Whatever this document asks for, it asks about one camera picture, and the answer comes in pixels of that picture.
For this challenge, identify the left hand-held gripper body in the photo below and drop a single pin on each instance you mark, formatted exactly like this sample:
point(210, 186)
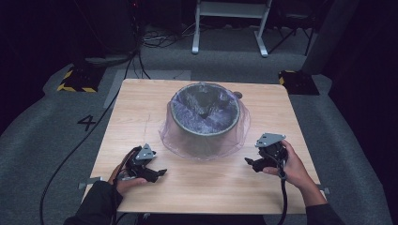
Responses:
point(142, 159)

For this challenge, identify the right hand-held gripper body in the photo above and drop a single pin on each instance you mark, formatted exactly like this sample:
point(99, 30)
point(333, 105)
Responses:
point(272, 148)

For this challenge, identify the purple plastic bag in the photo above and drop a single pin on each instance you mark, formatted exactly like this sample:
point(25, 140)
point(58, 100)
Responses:
point(203, 146)

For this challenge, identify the round grey-green bin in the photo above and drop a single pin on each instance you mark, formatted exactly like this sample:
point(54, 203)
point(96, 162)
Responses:
point(205, 139)

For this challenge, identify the person's left hand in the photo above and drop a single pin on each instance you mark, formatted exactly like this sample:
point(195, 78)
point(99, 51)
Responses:
point(128, 184)

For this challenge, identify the person's right hand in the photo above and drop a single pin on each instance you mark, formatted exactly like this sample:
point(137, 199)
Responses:
point(292, 168)

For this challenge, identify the hazard-striped black stand base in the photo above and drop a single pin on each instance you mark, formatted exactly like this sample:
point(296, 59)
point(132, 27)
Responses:
point(81, 79)
point(298, 82)

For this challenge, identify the black tripod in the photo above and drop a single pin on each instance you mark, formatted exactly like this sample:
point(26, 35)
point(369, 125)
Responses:
point(294, 31)

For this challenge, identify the grey curtain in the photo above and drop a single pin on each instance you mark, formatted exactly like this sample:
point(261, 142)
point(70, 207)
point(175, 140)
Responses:
point(331, 34)

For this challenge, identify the grey metal table bracket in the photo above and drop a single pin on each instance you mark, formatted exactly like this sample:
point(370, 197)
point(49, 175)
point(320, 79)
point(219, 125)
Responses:
point(324, 189)
point(90, 182)

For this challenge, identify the white metal stand frame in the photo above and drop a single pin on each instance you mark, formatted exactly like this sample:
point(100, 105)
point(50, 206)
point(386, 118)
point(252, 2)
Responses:
point(231, 9)

